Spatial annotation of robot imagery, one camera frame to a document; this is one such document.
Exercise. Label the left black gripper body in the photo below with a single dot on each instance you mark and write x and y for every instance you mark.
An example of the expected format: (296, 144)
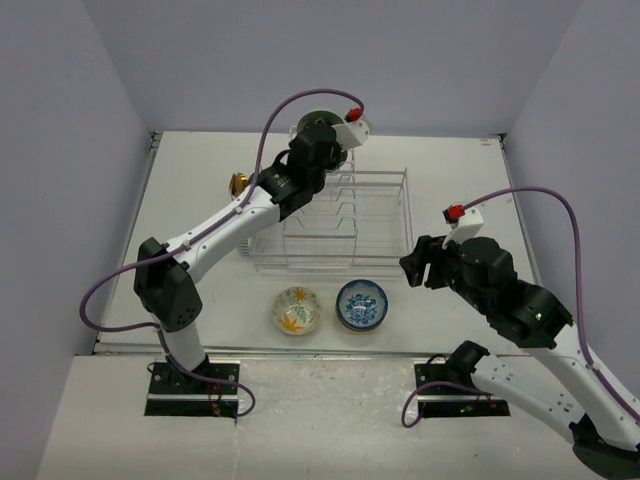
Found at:
(338, 150)

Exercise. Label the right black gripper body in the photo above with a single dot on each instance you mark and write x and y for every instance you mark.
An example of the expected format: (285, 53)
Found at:
(444, 268)

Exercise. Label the blue floral bowl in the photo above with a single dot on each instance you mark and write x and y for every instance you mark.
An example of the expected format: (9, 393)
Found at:
(362, 302)

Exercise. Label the yellow teal patterned bowl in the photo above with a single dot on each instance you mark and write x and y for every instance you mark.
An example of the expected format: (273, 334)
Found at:
(359, 329)

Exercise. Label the orange leaf patterned bowl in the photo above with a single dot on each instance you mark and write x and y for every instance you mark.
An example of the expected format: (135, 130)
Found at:
(297, 311)

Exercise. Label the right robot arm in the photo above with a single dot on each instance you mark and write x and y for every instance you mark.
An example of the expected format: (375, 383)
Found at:
(604, 437)

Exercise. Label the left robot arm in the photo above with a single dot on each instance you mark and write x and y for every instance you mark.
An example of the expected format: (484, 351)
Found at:
(166, 279)

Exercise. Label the dark green bowl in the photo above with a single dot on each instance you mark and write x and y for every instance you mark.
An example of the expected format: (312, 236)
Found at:
(319, 117)

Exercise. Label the gold spoon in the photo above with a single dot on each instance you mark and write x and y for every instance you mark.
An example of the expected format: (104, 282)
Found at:
(238, 184)

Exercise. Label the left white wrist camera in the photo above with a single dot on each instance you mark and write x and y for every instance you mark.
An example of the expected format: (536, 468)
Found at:
(353, 130)

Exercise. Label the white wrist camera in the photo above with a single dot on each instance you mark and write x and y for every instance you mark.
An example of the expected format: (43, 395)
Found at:
(353, 130)
(465, 224)

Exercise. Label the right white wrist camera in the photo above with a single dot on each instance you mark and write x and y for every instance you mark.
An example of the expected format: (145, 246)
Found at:
(465, 224)

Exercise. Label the white wire dish rack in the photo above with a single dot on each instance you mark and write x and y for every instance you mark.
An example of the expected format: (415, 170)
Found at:
(360, 223)

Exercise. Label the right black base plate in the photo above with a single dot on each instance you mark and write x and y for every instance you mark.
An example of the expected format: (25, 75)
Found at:
(446, 402)

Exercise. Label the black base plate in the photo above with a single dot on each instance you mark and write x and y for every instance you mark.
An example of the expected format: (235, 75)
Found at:
(172, 394)
(446, 402)

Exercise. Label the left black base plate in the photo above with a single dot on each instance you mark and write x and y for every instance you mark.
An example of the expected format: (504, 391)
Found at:
(172, 394)

